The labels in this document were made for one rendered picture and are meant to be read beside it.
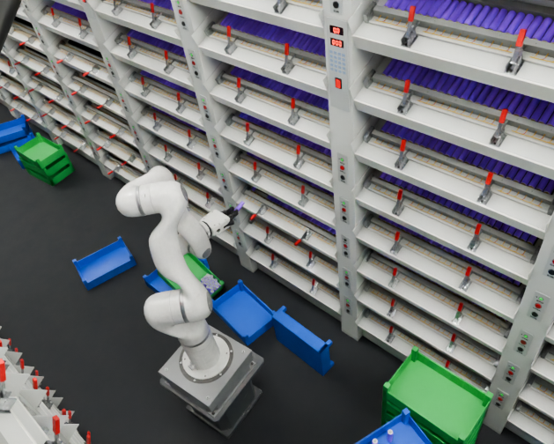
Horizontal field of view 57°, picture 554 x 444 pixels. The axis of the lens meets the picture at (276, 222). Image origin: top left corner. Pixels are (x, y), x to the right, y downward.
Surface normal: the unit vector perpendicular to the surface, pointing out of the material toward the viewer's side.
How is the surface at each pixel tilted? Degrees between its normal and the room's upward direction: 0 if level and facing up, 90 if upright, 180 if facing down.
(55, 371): 0
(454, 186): 21
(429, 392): 0
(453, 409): 0
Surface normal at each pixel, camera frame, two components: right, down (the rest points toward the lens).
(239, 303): -0.12, -0.70
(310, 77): -0.36, -0.44
